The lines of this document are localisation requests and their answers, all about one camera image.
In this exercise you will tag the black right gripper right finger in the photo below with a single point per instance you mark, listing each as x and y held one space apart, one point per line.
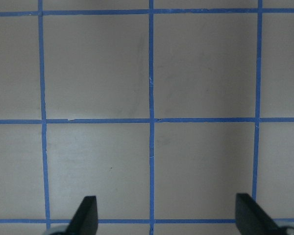
251 219

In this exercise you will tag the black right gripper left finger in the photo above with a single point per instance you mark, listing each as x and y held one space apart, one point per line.
85 219

